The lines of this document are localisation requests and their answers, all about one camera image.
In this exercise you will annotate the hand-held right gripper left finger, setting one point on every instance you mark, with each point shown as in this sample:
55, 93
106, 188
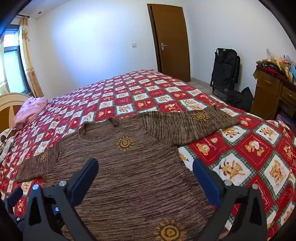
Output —
84, 178

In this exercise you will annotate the patterned white pillow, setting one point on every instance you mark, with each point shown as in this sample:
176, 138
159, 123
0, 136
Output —
5, 143

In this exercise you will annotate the yellow patterned curtain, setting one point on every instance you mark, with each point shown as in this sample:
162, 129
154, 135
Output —
30, 64

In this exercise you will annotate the white wall socket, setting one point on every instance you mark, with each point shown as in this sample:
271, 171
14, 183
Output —
268, 52

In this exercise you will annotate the red patchwork bear bedspread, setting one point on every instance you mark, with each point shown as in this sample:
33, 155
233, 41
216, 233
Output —
148, 92

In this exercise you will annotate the window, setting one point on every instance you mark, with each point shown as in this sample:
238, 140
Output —
13, 69

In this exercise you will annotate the black bag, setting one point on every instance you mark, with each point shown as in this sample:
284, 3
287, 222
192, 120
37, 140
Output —
240, 99

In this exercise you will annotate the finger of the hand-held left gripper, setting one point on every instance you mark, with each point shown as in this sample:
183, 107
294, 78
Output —
15, 195

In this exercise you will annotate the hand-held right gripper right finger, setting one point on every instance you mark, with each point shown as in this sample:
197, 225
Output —
205, 183

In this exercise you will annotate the pile of colourful clothes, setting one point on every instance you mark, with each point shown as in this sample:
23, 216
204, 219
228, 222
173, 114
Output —
272, 66

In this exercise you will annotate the brown knitted sweater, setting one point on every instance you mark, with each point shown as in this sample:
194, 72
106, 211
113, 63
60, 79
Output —
129, 185

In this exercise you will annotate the brown wooden door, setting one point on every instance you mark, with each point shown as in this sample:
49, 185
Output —
173, 41

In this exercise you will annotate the wooden dresser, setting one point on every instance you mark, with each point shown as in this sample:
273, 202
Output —
266, 97

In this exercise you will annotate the black folded chair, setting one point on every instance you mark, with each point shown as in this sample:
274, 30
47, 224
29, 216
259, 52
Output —
223, 67

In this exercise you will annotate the white light switch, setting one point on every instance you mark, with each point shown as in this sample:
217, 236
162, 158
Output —
134, 45

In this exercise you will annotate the pink pillow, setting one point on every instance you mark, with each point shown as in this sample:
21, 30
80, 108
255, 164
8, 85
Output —
30, 109

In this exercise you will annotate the cream wooden headboard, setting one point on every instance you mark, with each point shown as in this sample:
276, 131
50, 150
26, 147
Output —
9, 109

